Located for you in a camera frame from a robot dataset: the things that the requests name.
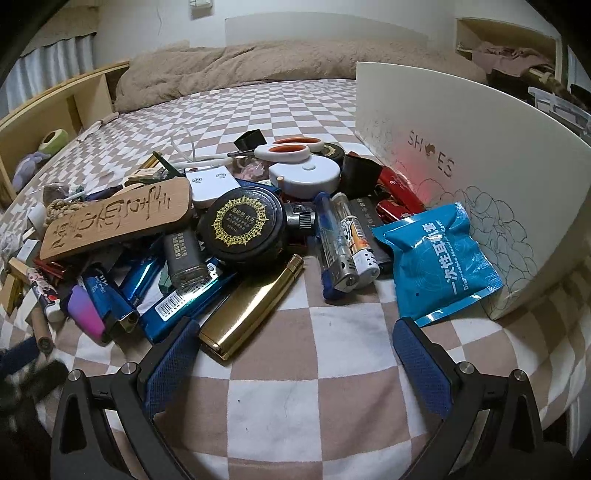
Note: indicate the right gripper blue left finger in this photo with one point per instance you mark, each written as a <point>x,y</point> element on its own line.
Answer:
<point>166,364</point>

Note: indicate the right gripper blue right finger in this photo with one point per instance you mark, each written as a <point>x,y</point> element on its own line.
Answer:
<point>421,360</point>

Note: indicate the gold metal lighter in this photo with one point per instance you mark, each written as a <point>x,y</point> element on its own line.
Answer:
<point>237,318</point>

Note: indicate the blue lighter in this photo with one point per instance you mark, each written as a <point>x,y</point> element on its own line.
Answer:
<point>116,312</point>

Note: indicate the checkered bed sheet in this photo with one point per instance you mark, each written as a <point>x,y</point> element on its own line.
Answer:
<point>318,393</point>

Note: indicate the patterned cartoon lighter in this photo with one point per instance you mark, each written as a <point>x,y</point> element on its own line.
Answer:
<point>46,295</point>

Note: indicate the light wooden block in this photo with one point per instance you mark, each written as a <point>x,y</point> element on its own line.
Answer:
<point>11,293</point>

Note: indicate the purple lighter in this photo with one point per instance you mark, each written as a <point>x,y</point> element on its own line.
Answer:
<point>80,308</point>

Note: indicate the blue foil packet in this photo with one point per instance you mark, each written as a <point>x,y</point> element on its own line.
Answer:
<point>438,268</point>

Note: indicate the red glossy lighter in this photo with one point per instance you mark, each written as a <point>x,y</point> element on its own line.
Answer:
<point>399,188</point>

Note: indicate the black round tin gold emblem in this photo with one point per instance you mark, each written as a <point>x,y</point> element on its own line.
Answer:
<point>244,225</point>

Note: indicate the carved wooden plaque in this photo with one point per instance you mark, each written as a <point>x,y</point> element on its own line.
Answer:
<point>140,212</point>

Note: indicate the white power bank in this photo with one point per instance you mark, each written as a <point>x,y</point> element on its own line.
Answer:
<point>207,185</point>

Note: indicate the white cardboard shoe box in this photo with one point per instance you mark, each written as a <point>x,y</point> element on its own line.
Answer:
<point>523,177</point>

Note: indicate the purple plush toy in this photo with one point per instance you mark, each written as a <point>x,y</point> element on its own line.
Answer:
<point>27,168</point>

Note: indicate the green avocado plush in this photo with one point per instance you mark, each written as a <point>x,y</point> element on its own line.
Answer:
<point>53,142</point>

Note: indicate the orange white scissors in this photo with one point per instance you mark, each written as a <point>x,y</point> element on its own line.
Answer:
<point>289,150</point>

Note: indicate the wooden bedside shelf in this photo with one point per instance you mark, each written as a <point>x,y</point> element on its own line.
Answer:
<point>73,105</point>

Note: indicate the clear plastic storage bin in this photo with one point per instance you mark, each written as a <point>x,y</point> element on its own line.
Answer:
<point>565,112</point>

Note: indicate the grey curtain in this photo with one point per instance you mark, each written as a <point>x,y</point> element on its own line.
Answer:
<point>44,68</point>

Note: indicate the pile of pink clothes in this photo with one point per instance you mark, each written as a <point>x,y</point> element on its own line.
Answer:
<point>511,61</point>

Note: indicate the beige duvet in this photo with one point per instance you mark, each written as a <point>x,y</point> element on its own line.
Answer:
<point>168,74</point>

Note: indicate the hanging white paper bag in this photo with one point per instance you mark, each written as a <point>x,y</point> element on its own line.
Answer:
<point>200,4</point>

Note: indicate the white mallet brown handle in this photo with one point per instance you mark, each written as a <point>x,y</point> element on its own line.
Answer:
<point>41,330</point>

